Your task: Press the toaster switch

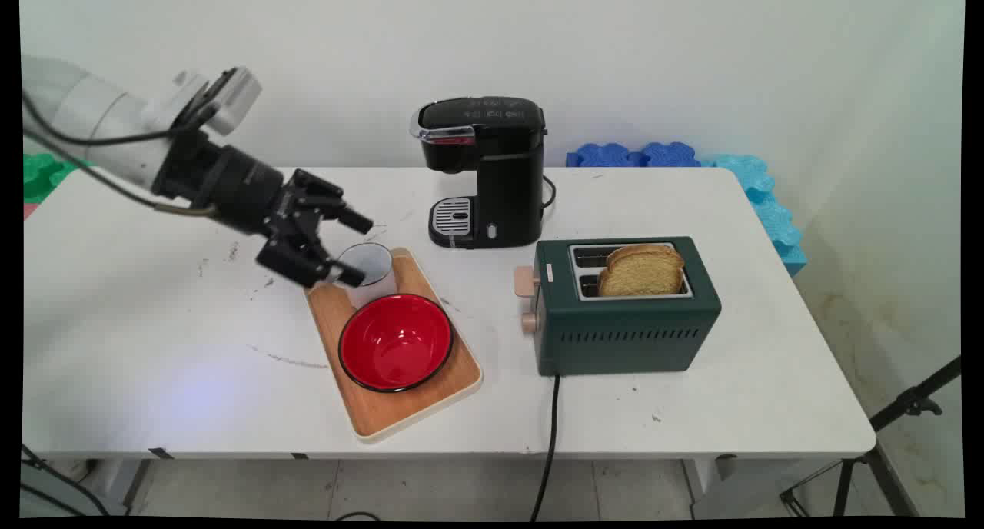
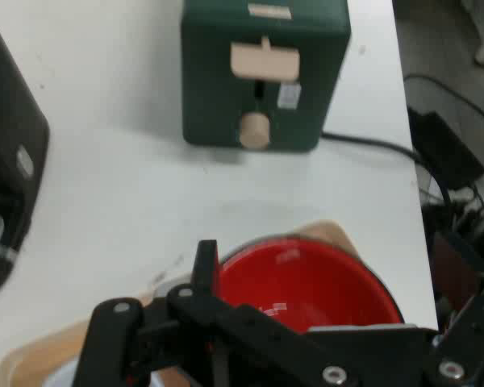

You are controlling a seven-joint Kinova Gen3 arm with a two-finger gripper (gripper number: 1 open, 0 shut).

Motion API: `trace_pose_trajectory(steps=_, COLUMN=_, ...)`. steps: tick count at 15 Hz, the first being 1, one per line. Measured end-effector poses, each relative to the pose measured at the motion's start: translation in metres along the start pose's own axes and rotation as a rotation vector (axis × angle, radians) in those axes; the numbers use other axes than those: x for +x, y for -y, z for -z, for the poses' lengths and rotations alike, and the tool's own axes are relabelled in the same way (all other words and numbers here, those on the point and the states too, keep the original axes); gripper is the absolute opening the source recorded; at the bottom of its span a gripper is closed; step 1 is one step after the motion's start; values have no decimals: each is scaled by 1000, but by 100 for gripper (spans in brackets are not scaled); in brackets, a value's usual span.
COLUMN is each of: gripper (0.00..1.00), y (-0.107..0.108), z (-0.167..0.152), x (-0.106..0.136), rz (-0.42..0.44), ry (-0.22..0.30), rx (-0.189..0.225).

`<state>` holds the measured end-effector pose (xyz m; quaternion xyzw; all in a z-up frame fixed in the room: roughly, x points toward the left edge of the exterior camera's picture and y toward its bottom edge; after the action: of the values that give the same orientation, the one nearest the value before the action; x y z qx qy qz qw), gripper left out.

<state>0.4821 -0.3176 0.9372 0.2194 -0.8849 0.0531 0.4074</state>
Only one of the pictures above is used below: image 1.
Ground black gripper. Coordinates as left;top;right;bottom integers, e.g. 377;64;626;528
152;129;375;289

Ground white enamel mug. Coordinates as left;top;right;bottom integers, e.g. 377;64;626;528
336;242;398;309

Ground red enamel bowl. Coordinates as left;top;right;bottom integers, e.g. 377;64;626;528
338;293;454;394

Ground wooden serving tray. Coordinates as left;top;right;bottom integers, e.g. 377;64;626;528
303;246;484;443

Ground black coffee machine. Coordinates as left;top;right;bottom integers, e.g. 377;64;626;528
410;96;548;250

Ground green foam mat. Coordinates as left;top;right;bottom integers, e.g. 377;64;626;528
22;152;91;205

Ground white table leg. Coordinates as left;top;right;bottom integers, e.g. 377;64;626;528
684;456;739;518
96;458;151;507

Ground toasted bread slice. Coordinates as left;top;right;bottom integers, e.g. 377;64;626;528
597;243;686;298

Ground green two-slot toaster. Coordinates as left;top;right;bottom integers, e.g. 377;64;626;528
533;235;723;378

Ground light blue foam mat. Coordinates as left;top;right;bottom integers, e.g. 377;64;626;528
698;154;808;278

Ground black tripod stand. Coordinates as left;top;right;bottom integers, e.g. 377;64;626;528
780;356;962;518

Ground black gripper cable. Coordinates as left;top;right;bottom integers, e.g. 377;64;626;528
22;91;219;218

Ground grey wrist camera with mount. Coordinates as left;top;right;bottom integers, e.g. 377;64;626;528
173;66;263;138

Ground black camera cable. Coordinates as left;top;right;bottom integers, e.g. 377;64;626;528
22;69;238;147

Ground black toaster power cable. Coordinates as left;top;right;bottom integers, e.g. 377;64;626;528
529;374;561;522

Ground black hanging cable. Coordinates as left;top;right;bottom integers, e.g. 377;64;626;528
22;443;112;517

